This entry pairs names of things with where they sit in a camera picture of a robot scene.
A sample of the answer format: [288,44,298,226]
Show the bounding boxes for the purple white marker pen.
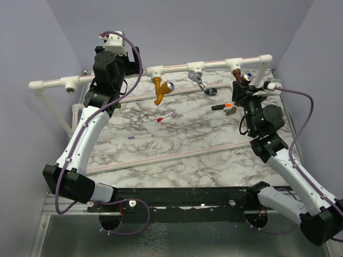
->
[128,134,154,140]

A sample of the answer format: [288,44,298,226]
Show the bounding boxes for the aluminium table frame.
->
[29,69,335,257]

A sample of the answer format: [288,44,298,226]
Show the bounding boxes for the brown water faucet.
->
[232,69,254,86]

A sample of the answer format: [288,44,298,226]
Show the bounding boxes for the dark grey hose nozzle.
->
[204,88,218,96]

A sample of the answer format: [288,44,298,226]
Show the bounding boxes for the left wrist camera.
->
[99,33,127,56]

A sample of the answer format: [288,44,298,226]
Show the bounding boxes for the red white marker pen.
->
[156,112,173,123]

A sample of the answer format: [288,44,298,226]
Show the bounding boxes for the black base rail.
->
[87,186,262,223]

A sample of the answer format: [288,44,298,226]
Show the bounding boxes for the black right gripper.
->
[232,80,269,135]

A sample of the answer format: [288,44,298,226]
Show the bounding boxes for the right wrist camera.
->
[253,78,282,97]

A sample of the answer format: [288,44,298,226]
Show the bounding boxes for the grey silver water faucet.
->
[188,71,206,91]

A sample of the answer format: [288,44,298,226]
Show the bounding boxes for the white pvc pipe frame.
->
[28,54,273,175]

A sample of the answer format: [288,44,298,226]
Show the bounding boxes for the black orange highlighter marker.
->
[211,103,232,111]

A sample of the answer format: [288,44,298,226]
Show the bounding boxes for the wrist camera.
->
[99,33,127,56]
[253,78,282,97]

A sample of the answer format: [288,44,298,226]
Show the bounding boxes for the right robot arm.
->
[232,81,342,246]

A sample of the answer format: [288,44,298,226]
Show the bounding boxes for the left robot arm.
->
[42,47,139,211]

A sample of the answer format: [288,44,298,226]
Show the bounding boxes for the beige mini stapler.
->
[224,106,237,116]

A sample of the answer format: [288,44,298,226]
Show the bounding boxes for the orange water faucet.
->
[152,77,175,106]

